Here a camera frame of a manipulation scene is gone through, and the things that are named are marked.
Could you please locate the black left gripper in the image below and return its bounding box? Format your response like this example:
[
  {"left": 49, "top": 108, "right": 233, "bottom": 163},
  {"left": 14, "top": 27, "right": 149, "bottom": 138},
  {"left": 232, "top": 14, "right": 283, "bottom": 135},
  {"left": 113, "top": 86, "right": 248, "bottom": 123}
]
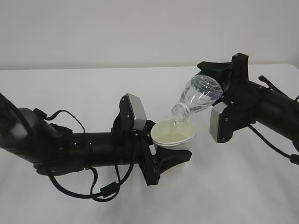
[{"left": 112, "top": 116, "right": 192, "bottom": 187}]

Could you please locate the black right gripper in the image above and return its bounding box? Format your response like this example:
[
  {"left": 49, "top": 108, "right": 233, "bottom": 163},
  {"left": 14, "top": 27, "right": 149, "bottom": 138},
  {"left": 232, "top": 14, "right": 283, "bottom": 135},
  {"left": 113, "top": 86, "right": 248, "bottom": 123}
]
[{"left": 197, "top": 53, "right": 256, "bottom": 127}]

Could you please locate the white paper cup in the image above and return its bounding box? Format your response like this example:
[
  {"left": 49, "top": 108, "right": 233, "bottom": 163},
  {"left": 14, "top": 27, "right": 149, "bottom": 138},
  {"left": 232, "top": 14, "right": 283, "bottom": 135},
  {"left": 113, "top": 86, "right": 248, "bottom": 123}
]
[{"left": 150, "top": 119, "right": 197, "bottom": 151}]

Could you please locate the clear plastic water bottle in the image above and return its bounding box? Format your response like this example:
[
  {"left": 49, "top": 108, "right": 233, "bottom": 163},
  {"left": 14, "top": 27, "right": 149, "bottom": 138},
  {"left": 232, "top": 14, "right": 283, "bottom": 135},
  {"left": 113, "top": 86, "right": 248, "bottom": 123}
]
[{"left": 171, "top": 72, "right": 223, "bottom": 122}]

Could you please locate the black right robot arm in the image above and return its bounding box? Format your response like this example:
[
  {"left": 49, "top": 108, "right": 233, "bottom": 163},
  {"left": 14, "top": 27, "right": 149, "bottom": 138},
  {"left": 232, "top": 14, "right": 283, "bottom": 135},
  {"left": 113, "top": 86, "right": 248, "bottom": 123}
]
[{"left": 197, "top": 53, "right": 299, "bottom": 149}]

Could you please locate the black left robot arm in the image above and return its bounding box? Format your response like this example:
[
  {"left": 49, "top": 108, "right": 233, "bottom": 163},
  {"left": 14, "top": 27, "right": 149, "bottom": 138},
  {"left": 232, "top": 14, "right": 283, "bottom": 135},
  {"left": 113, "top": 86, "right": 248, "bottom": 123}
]
[{"left": 0, "top": 93, "right": 192, "bottom": 185}]

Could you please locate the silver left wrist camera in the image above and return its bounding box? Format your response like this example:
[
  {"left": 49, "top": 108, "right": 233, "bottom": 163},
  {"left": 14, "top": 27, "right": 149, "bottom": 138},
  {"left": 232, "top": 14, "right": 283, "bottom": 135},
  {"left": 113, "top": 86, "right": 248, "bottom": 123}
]
[{"left": 119, "top": 93, "right": 147, "bottom": 132}]

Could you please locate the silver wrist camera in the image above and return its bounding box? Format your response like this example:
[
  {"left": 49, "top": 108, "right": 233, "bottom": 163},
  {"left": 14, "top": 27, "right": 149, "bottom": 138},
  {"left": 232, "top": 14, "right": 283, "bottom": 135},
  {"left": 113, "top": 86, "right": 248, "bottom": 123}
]
[
  {"left": 209, "top": 102, "right": 233, "bottom": 143},
  {"left": 119, "top": 93, "right": 147, "bottom": 132}
]

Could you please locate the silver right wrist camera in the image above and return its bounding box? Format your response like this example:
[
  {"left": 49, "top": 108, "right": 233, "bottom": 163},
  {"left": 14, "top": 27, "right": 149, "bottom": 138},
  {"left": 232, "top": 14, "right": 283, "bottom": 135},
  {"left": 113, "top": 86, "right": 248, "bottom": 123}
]
[{"left": 209, "top": 102, "right": 233, "bottom": 143}]

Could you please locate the black right camera cable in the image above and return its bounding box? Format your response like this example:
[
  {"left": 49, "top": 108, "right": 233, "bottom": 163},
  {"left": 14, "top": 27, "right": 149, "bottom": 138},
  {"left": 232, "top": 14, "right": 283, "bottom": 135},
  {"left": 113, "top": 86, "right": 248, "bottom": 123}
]
[{"left": 247, "top": 75, "right": 299, "bottom": 167}]

